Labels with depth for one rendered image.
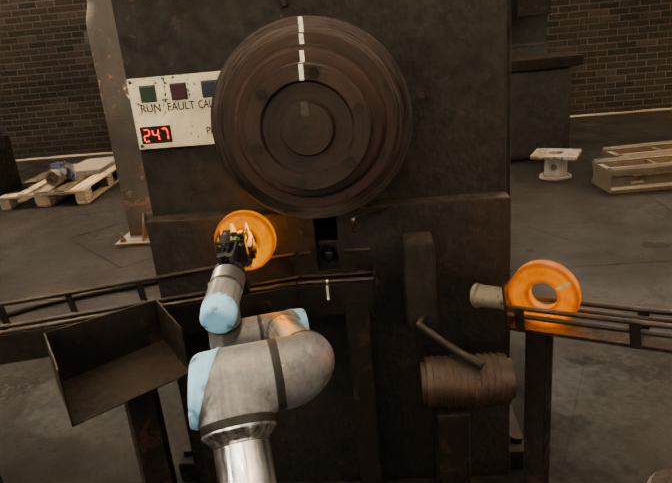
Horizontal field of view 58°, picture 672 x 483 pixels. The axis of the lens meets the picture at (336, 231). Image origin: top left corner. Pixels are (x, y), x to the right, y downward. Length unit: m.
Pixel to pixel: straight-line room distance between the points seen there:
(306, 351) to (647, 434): 1.51
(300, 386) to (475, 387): 0.64
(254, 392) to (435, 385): 0.65
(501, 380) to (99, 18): 3.46
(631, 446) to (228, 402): 1.53
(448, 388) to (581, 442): 0.78
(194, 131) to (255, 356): 0.81
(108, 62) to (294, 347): 3.49
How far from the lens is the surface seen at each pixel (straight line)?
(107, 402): 1.47
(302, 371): 0.96
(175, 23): 1.64
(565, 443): 2.18
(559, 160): 5.10
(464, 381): 1.52
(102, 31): 4.30
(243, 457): 0.95
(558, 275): 1.43
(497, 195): 1.63
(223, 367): 0.96
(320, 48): 1.39
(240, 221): 1.55
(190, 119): 1.63
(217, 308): 1.27
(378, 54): 1.42
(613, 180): 4.77
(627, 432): 2.27
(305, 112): 1.34
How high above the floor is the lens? 1.33
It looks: 19 degrees down
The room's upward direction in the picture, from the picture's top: 5 degrees counter-clockwise
